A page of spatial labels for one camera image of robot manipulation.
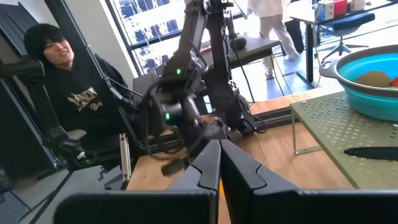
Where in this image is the green perforated metal riser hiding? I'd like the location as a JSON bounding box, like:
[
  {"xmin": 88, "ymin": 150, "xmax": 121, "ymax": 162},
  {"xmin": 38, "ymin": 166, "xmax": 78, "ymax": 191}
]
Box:
[{"xmin": 289, "ymin": 90, "xmax": 398, "ymax": 190}]

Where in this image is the red box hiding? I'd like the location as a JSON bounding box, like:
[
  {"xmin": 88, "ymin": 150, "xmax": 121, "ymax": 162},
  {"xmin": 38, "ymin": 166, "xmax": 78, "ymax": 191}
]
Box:
[{"xmin": 333, "ymin": 0, "xmax": 348, "ymax": 17}]

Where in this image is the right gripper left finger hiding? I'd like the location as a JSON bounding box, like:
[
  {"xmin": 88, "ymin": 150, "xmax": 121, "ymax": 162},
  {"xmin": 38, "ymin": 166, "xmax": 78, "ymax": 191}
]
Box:
[{"xmin": 55, "ymin": 139, "xmax": 222, "ymax": 224}]

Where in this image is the black computer mouse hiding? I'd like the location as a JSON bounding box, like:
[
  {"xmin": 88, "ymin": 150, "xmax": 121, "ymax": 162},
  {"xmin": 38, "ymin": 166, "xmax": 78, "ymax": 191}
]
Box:
[{"xmin": 229, "ymin": 36, "xmax": 248, "ymax": 51}]

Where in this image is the dark blue office chair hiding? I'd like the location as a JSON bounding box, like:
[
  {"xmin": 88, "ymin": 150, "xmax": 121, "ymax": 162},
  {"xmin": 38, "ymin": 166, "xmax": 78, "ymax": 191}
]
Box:
[{"xmin": 322, "ymin": 12, "xmax": 376, "ymax": 62}]

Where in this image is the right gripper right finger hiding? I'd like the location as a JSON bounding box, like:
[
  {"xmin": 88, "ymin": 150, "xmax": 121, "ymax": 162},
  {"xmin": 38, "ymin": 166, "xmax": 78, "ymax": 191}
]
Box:
[{"xmin": 221, "ymin": 139, "xmax": 398, "ymax": 224}]

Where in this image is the black-handled kitchen knife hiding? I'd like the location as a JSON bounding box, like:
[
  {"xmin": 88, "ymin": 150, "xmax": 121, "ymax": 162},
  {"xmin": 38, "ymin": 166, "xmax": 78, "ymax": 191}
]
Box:
[{"xmin": 343, "ymin": 146, "xmax": 398, "ymax": 161}]

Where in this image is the blue collapsible colander grey rim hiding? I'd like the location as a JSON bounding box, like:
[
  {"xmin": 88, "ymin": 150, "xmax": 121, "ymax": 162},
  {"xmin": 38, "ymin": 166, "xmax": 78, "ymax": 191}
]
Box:
[{"xmin": 319, "ymin": 44, "xmax": 398, "ymax": 122}]

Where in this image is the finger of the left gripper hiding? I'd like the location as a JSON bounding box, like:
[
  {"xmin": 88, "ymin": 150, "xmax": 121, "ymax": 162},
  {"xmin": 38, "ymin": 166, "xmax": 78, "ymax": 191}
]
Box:
[{"xmin": 160, "ymin": 157, "xmax": 191, "ymax": 177}]

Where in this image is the silver metal bracket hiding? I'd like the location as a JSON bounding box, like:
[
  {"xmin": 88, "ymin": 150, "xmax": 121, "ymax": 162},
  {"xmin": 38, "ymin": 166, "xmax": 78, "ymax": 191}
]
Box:
[{"xmin": 119, "ymin": 133, "xmax": 132, "ymax": 183}]

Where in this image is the light blue box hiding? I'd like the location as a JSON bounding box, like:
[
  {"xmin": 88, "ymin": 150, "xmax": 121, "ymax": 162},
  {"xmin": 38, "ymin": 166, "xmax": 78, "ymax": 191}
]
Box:
[{"xmin": 317, "ymin": 0, "xmax": 335, "ymax": 21}]

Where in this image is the black window frame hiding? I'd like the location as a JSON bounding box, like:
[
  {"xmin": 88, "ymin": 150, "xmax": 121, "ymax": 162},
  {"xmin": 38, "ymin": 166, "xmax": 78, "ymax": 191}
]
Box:
[{"xmin": 102, "ymin": 0, "xmax": 187, "ymax": 77}]

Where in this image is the whole brown plastic kiwi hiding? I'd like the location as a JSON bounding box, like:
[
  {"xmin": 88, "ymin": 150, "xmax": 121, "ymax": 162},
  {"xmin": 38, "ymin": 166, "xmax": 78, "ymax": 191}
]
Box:
[{"xmin": 355, "ymin": 70, "xmax": 391, "ymax": 88}]

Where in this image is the person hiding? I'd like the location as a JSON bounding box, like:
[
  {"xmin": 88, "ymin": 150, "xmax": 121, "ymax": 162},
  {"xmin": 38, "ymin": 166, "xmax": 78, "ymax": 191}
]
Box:
[
  {"xmin": 23, "ymin": 23, "xmax": 137, "ymax": 156},
  {"xmin": 247, "ymin": 0, "xmax": 301, "ymax": 78}
]

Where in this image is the grey desk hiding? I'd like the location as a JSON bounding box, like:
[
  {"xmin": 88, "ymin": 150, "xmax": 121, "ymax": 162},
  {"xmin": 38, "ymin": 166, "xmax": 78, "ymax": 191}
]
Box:
[{"xmin": 198, "ymin": 36, "xmax": 282, "ymax": 71}]

